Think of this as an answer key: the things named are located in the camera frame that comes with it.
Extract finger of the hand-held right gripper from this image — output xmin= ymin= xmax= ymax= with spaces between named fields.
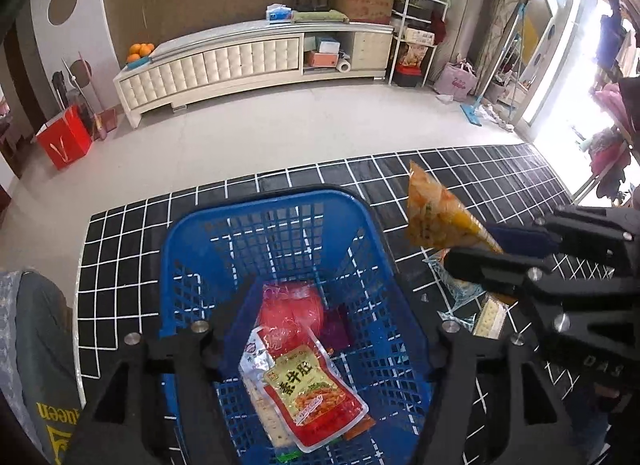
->
xmin=444 ymin=246 xmax=640 ymax=361
xmin=486 ymin=204 xmax=640 ymax=276

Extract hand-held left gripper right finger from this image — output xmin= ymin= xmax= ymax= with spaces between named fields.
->
xmin=400 ymin=317 xmax=588 ymax=465

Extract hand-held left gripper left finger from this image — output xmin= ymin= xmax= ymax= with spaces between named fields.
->
xmin=65 ymin=280 xmax=263 ymax=465

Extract clear packet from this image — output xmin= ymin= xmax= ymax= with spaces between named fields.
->
xmin=422 ymin=247 xmax=518 ymax=328

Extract blue plastic basket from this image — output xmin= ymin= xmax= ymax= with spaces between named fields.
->
xmin=160 ymin=186 xmax=441 ymax=465

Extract red snack packet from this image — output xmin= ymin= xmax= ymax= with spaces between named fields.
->
xmin=257 ymin=282 xmax=326 ymax=341

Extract orange snack packet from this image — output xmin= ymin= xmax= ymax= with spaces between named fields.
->
xmin=405 ymin=160 xmax=503 ymax=253

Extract cracker packet with green edge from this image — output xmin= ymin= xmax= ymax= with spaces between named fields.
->
xmin=472 ymin=295 xmax=507 ymax=341
xmin=245 ymin=370 xmax=306 ymax=451

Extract red and yellow snack pouch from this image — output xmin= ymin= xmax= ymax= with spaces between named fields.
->
xmin=239 ymin=325 xmax=370 ymax=453

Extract orange and red chip packet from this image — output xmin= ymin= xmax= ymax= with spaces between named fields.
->
xmin=342 ymin=412 xmax=376 ymax=441

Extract black grid mat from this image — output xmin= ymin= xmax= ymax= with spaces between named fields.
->
xmin=72 ymin=142 xmax=640 ymax=465

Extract hanging clothes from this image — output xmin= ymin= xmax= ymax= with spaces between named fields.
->
xmin=587 ymin=0 xmax=640 ymax=206

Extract blue mop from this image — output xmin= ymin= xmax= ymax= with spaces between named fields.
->
xmin=460 ymin=0 xmax=526 ymax=126

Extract pink bag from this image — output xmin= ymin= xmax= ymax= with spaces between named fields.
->
xmin=434 ymin=60 xmax=477 ymax=97

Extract person's grey clothing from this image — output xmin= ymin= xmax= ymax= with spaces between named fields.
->
xmin=0 ymin=270 xmax=83 ymax=465

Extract printed snack carton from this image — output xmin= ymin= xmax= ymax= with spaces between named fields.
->
xmin=400 ymin=42 xmax=430 ymax=68

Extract patterned curtain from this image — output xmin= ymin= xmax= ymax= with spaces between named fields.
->
xmin=480 ymin=0 xmax=538 ymax=111

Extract small brown gift bag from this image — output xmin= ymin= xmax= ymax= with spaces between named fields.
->
xmin=95 ymin=110 xmax=118 ymax=141

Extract white shelf rack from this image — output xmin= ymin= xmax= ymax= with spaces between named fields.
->
xmin=380 ymin=0 xmax=453 ymax=88

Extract red gift bag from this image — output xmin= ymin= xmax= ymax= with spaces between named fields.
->
xmin=36 ymin=105 xmax=93 ymax=171

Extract white tufted cabinet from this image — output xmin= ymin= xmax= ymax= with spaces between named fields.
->
xmin=112 ymin=20 xmax=396 ymax=128

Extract pile of oranges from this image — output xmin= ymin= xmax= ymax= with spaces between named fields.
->
xmin=126 ymin=42 xmax=156 ymax=65

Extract cardboard box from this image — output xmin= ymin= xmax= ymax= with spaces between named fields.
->
xmin=330 ymin=0 xmax=395 ymax=23

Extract green folded cloth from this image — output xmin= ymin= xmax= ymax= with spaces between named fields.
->
xmin=291 ymin=9 xmax=349 ymax=25

